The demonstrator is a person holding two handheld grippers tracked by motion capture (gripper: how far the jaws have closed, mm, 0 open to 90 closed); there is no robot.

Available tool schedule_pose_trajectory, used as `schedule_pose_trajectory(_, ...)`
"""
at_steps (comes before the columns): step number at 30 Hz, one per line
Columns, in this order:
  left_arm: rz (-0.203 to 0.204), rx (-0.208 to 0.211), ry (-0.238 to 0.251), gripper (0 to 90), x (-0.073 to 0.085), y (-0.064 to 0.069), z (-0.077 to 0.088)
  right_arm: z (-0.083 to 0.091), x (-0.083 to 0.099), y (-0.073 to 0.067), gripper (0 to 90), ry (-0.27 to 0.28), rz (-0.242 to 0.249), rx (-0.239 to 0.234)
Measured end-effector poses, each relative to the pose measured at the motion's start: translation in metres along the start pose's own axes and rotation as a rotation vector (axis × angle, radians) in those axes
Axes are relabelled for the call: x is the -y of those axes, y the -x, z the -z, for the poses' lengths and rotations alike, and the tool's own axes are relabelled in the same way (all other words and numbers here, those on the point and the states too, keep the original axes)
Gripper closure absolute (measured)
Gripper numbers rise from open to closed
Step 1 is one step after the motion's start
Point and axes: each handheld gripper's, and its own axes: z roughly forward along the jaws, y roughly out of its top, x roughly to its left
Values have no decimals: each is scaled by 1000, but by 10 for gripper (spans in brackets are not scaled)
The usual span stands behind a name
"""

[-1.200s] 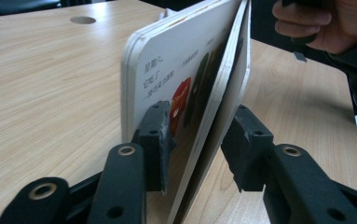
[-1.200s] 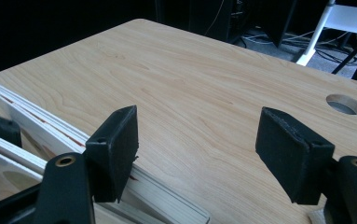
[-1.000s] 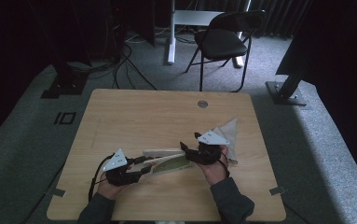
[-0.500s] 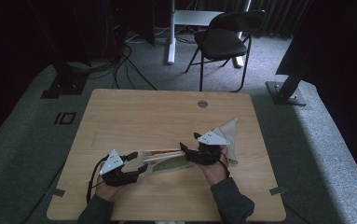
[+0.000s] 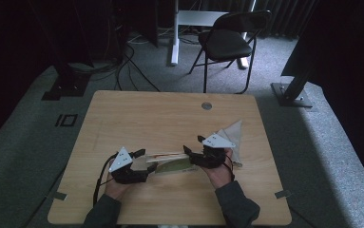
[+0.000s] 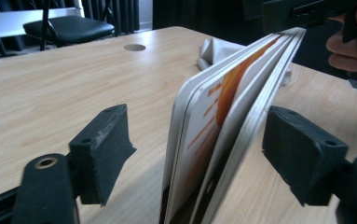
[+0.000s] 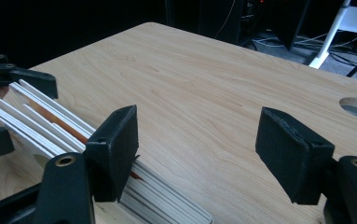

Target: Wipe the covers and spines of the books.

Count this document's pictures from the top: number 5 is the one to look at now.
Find black floor cables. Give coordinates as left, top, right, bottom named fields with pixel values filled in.
left=68, top=28, right=162, bottom=93

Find grey cloth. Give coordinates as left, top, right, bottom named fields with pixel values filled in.
left=216, top=119, right=244, bottom=168

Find left hand-held gripper cable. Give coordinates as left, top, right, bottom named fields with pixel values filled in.
left=92, top=153, right=121, bottom=207

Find person's right hand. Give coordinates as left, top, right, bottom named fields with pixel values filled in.
left=202, top=148, right=235, bottom=190

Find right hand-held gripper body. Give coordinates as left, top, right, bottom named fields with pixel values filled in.
left=190, top=132, right=237, bottom=169

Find black folding chair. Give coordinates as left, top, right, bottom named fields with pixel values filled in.
left=188, top=9, right=273, bottom=95

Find white picture book green leaf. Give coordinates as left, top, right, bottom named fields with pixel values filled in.
left=131, top=151, right=201, bottom=175

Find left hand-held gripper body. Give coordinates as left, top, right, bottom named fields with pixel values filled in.
left=107, top=146, right=149, bottom=185

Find person's left hand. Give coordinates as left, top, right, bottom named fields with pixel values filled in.
left=104, top=179, right=131, bottom=201

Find black equipment cabinet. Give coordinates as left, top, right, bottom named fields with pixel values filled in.
left=111, top=0, right=159, bottom=48

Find right hand-held gripper cable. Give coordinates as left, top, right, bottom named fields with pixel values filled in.
left=223, top=155, right=237, bottom=182

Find hand-held gripper cable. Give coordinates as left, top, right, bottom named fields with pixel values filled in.
left=92, top=153, right=121, bottom=207
left=223, top=155, right=237, bottom=182

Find black metal stand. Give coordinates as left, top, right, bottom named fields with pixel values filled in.
left=270, top=0, right=321, bottom=108
left=27, top=0, right=93, bottom=102

